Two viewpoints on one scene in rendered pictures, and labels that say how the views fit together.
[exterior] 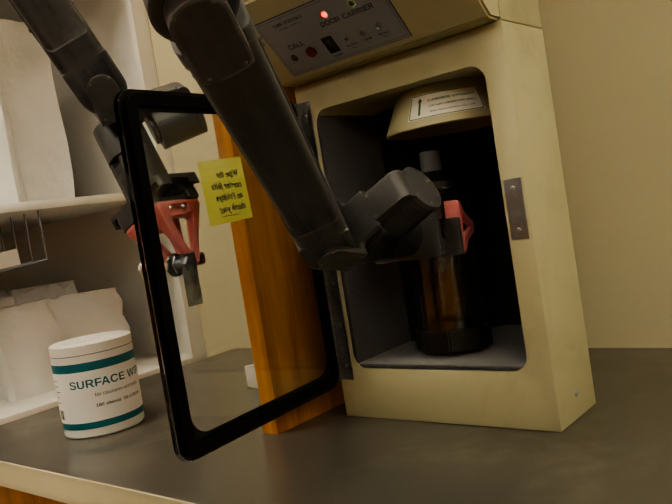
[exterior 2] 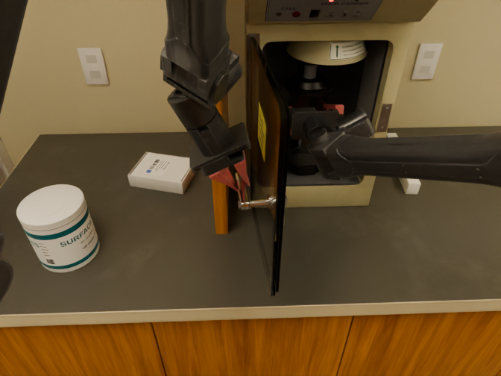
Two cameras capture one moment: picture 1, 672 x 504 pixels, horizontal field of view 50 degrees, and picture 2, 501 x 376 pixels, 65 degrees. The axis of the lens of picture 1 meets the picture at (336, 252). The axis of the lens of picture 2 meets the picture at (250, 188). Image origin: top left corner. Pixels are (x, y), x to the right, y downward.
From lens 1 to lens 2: 80 cm
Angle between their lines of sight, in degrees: 53
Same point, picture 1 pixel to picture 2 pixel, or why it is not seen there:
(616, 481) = (422, 236)
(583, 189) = not seen: hidden behind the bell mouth
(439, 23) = (392, 19)
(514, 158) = (393, 94)
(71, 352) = (60, 224)
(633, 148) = not seen: hidden behind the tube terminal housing
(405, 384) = (291, 192)
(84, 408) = (74, 254)
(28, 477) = (76, 318)
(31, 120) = not seen: outside the picture
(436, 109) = (347, 54)
